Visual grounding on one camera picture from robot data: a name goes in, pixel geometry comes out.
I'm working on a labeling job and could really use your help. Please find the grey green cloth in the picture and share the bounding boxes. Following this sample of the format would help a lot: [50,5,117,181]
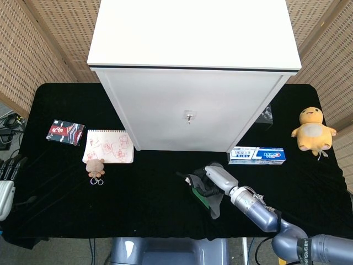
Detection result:
[176,165,224,220]

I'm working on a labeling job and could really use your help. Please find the white cabinet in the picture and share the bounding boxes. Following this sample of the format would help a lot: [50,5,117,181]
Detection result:
[87,0,302,153]

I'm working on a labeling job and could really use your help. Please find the woven screen panel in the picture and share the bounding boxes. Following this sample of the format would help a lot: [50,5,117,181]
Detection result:
[0,0,100,119]
[285,0,353,194]

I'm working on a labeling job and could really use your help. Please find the brown bear keychain plush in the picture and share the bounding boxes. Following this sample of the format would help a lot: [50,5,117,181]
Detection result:
[84,158,106,186]

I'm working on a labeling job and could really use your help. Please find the black red small box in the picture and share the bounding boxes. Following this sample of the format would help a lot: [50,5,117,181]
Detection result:
[45,119,85,146]

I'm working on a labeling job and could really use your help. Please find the black tablecloth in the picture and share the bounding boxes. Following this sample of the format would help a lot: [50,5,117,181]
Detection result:
[2,82,347,250]

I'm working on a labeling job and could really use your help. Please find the spiral notebook with red drawings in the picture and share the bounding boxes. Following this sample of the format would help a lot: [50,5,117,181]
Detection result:
[82,129,135,165]

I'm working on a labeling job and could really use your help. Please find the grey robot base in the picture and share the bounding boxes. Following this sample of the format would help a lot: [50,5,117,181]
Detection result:
[105,237,230,265]

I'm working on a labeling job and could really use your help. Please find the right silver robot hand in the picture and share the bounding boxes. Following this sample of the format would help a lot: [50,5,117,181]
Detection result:
[201,162,239,197]

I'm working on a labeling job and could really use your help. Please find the blue white toothpaste box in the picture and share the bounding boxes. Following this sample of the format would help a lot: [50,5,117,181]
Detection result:
[227,146,287,166]

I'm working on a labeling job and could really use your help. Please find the yellow plush duck toy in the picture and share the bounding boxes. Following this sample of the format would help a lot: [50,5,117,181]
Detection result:
[291,107,338,161]

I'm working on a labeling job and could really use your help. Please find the black cables on floor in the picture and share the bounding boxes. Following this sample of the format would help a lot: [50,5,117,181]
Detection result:
[0,110,27,151]

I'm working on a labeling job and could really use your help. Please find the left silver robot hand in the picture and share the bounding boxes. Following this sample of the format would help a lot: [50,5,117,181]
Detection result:
[0,153,37,222]

